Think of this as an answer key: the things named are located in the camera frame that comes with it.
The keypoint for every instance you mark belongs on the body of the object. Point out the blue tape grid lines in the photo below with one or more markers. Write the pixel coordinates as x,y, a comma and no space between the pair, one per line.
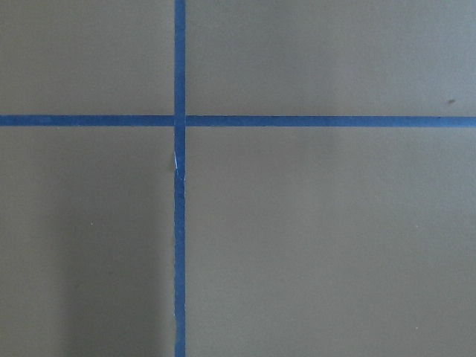
180,120

